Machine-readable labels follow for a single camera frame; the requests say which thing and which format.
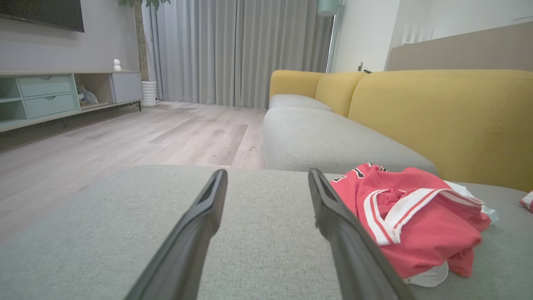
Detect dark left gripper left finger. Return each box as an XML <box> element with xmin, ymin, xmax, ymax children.
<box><xmin>124</xmin><ymin>168</ymin><xmax>229</xmax><ymax>300</ymax></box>

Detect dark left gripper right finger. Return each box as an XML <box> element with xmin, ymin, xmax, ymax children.
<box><xmin>308</xmin><ymin>168</ymin><xmax>418</xmax><ymax>300</ymax></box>

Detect red basketball jersey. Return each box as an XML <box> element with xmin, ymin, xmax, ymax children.
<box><xmin>329</xmin><ymin>162</ymin><xmax>499</xmax><ymax>288</ymax></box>

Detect large grey sofa seat cushion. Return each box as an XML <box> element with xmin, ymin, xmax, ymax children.
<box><xmin>0</xmin><ymin>165</ymin><xmax>533</xmax><ymax>300</ymax></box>

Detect white ribbed plant pot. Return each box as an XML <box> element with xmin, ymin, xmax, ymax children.
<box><xmin>141</xmin><ymin>80</ymin><xmax>158</xmax><ymax>108</ymax></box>

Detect small grey sofa seat cushion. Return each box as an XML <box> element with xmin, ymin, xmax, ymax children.
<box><xmin>269</xmin><ymin>94</ymin><xmax>334</xmax><ymax>112</ymax></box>

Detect narrow yellow sofa back cushion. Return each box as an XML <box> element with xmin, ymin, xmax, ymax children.
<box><xmin>315</xmin><ymin>72</ymin><xmax>367</xmax><ymax>118</ymax></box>

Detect wide yellow sofa back cushion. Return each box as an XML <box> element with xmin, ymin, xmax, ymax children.
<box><xmin>348</xmin><ymin>69</ymin><xmax>533</xmax><ymax>193</ymax></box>

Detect grey cabinet door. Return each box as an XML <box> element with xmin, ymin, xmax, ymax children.
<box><xmin>111</xmin><ymin>73</ymin><xmax>144</xmax><ymax>104</ymax></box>

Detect yellow sofa armrest cushion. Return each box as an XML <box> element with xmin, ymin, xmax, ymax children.
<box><xmin>269</xmin><ymin>70</ymin><xmax>326</xmax><ymax>100</ymax></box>

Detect plush toy in cabinet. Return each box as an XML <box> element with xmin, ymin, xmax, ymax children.
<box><xmin>77</xmin><ymin>85</ymin><xmax>100</xmax><ymax>107</ymax></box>

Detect mint green tv cabinet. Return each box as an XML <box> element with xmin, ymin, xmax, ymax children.
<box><xmin>0</xmin><ymin>70</ymin><xmax>144</xmax><ymax>134</ymax></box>

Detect red shorts with white trim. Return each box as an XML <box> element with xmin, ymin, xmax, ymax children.
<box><xmin>519</xmin><ymin>190</ymin><xmax>533</xmax><ymax>213</ymax></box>

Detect mint green cabinet drawer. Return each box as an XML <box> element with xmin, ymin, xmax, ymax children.
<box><xmin>17</xmin><ymin>75</ymin><xmax>72</xmax><ymax>98</ymax></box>
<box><xmin>23</xmin><ymin>92</ymin><xmax>77</xmax><ymax>120</ymax></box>

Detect grey curtain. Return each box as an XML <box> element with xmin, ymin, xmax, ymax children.
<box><xmin>144</xmin><ymin>0</ymin><xmax>336</xmax><ymax>110</ymax></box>

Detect indoor tree plant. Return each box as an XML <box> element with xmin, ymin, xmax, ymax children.
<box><xmin>119</xmin><ymin>0</ymin><xmax>171</xmax><ymax>82</ymax></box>

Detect white slatted rack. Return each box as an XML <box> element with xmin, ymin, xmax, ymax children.
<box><xmin>401</xmin><ymin>23</ymin><xmax>435</xmax><ymax>46</ymax></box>

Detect teal floor lamp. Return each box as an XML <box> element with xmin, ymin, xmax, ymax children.
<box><xmin>316</xmin><ymin>0</ymin><xmax>347</xmax><ymax>74</ymax></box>

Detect beige wall panel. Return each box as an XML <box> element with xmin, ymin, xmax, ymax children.
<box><xmin>385</xmin><ymin>21</ymin><xmax>533</xmax><ymax>72</ymax></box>

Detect black wall television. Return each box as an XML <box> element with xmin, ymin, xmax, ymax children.
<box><xmin>0</xmin><ymin>0</ymin><xmax>85</xmax><ymax>33</ymax></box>

